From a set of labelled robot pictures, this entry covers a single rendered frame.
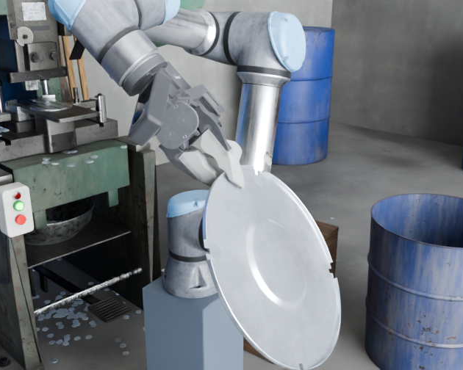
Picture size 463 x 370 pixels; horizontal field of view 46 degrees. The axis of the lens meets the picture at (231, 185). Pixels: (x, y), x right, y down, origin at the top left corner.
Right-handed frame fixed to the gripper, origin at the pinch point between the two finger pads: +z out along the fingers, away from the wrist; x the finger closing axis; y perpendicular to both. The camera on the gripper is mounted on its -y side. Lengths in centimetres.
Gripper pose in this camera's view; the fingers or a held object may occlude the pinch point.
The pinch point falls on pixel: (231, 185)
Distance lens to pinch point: 74.8
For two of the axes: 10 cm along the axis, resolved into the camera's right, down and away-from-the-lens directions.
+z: 6.6, 7.5, 0.0
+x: -6.6, 5.8, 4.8
